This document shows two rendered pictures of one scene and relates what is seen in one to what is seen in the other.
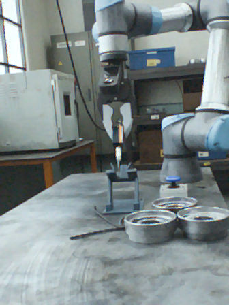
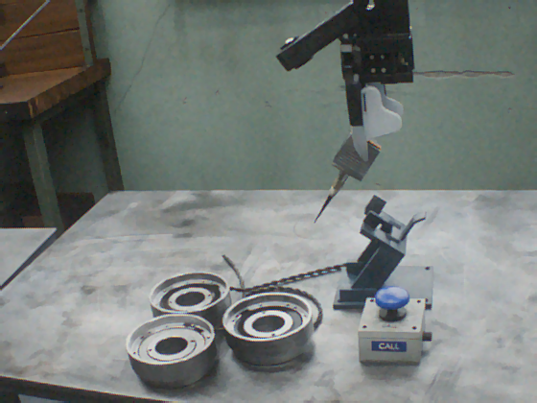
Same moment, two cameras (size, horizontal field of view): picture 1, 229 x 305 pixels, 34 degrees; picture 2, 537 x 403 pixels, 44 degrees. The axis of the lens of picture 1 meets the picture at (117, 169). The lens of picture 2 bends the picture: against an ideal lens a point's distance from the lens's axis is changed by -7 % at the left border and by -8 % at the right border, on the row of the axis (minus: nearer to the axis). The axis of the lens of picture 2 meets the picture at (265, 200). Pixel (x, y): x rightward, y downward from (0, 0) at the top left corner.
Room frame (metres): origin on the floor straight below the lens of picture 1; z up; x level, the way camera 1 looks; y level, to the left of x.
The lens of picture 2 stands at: (0.96, -0.82, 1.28)
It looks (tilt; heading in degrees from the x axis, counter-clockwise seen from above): 23 degrees down; 98
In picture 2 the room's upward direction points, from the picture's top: 7 degrees counter-clockwise
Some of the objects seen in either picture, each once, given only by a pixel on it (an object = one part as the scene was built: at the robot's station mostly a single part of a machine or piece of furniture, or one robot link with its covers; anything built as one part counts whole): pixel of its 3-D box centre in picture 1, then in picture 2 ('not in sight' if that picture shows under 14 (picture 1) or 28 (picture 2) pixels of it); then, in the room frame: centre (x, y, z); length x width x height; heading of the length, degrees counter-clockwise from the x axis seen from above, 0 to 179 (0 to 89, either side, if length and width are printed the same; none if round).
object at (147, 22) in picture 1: (136, 20); not in sight; (1.06, -0.08, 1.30); 0.11 x 0.11 x 0.08; 38
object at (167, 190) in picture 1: (174, 194); (397, 329); (1.00, -0.15, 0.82); 0.08 x 0.07 x 0.05; 170
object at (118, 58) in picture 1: (116, 79); (374, 32); (0.99, -0.01, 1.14); 0.09 x 0.08 x 0.12; 172
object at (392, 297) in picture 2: (173, 185); (392, 310); (0.99, -0.15, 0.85); 0.04 x 0.04 x 0.05
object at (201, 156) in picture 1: (202, 149); not in sight; (4.35, -1.00, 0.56); 0.52 x 0.38 x 0.22; 77
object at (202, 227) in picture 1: (203, 222); (173, 351); (0.73, -0.16, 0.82); 0.10 x 0.10 x 0.04
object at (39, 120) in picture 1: (40, 113); not in sight; (3.31, 0.63, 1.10); 0.62 x 0.61 x 0.65; 170
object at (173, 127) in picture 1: (180, 133); not in sight; (1.32, -0.23, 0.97); 0.13 x 0.12 x 0.14; 38
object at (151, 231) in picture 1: (150, 226); (191, 304); (0.74, -0.06, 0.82); 0.10 x 0.10 x 0.04
